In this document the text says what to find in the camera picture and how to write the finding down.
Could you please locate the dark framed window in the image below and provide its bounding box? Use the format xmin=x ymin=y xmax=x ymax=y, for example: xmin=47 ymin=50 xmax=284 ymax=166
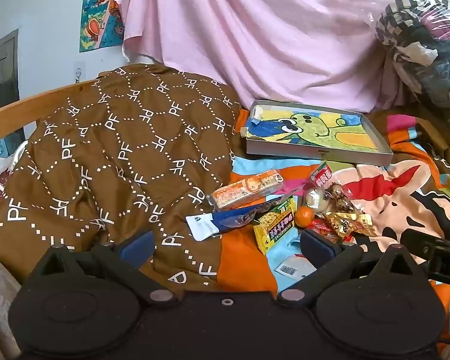
xmin=0 ymin=28 xmax=25 ymax=147

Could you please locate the spotted quail egg packet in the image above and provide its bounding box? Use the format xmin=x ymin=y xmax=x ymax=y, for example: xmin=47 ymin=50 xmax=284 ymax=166
xmin=328 ymin=182 xmax=355 ymax=214

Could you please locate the brown patterned quilt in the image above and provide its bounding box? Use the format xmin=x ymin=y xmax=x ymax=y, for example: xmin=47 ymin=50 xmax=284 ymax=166
xmin=0 ymin=64 xmax=248 ymax=293

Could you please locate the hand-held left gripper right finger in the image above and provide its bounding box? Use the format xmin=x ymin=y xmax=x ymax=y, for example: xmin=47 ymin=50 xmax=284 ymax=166
xmin=277 ymin=229 xmax=424 ymax=304

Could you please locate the clear bag of clothes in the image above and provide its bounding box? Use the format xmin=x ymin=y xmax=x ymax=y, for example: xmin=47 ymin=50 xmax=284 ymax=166
xmin=364 ymin=0 xmax=450 ymax=139

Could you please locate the small red green packet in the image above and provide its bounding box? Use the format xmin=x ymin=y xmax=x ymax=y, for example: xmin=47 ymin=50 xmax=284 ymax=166
xmin=308 ymin=161 xmax=332 ymax=188

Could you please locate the pink bed sheet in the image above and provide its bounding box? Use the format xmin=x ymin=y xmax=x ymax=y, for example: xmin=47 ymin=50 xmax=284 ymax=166
xmin=110 ymin=0 xmax=450 ymax=113

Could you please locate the cartoon wall poster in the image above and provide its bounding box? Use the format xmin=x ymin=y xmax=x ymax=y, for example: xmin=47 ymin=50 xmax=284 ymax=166
xmin=79 ymin=0 xmax=126 ymax=53

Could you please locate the grey box lid with drawing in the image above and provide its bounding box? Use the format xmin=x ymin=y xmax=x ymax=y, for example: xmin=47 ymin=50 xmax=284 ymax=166
xmin=240 ymin=99 xmax=394 ymax=166

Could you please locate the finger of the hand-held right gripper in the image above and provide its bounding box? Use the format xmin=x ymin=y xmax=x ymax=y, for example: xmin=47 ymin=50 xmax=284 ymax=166
xmin=397 ymin=229 xmax=450 ymax=261

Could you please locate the yellow green snack packet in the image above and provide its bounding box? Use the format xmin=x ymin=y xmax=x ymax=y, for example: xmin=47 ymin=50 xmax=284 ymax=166
xmin=252 ymin=195 xmax=298 ymax=256

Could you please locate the beige lace cloth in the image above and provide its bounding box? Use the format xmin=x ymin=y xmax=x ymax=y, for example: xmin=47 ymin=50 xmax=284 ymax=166
xmin=0 ymin=247 xmax=23 ymax=360

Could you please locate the orange cracker pack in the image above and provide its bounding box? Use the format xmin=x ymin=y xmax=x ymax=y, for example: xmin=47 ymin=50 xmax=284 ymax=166
xmin=206 ymin=169 xmax=286 ymax=211

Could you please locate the light blue jelly packet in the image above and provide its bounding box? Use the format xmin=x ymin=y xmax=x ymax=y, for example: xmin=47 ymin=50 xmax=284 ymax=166
xmin=275 ymin=253 xmax=317 ymax=280

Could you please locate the gold snack packet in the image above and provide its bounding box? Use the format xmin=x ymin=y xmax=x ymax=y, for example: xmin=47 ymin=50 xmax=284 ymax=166
xmin=322 ymin=212 xmax=374 ymax=239

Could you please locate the blue and white packet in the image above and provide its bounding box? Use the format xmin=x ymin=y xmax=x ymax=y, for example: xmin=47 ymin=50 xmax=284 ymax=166
xmin=185 ymin=204 xmax=263 ymax=241

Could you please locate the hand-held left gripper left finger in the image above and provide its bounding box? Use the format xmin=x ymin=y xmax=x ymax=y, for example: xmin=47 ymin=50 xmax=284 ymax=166
xmin=34 ymin=230 xmax=175 ymax=304

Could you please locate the mandarin orange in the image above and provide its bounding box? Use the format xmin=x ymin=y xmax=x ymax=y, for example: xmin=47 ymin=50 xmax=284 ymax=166
xmin=295 ymin=205 xmax=316 ymax=229

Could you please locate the clear pastry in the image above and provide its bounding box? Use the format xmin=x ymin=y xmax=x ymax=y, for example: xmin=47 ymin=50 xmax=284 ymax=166
xmin=304 ymin=187 xmax=332 ymax=211

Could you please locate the colourful cartoon printed blanket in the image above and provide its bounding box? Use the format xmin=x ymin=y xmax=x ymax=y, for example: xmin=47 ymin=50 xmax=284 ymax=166
xmin=195 ymin=109 xmax=450 ymax=346

